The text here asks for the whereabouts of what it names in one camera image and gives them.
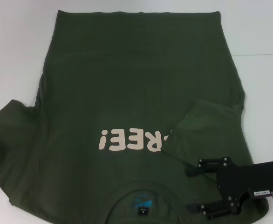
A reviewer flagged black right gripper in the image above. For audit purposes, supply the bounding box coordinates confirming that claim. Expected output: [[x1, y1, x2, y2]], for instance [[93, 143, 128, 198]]
[[184, 157, 273, 220]]

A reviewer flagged dark green t-shirt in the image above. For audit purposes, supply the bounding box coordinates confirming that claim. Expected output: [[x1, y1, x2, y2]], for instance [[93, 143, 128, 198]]
[[0, 9, 270, 224]]

